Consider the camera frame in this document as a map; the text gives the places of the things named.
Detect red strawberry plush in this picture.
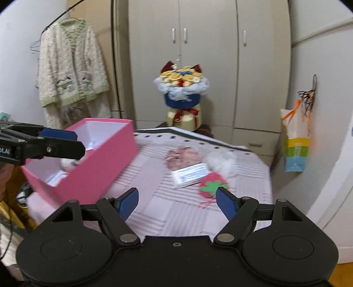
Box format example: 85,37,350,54
199,172,229,208

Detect small white blue box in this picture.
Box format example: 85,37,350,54
171,163,210,188

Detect pink floral scrunchie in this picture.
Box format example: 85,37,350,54
165,147,203,171

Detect white panda plush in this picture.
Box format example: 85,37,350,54
60,155,87,173

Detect person's hand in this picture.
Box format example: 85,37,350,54
0,163,14,202

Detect pink cardboard box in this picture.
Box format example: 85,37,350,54
22,118,138,206

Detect cream knitted cardigan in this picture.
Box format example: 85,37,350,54
37,18,111,130

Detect striped white tablecloth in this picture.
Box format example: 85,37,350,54
28,128,272,237

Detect white door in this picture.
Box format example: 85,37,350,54
307,123,352,264

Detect colourful paper gift bag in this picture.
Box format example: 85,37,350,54
280,99,311,173

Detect black clothes rack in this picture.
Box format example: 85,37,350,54
41,0,123,119

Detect cream gift box red ribbon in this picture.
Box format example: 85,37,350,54
167,104,202,132

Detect flower bouquet blue wrap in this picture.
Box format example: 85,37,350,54
153,61,209,109

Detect beige wardrobe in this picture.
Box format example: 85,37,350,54
117,1,291,164

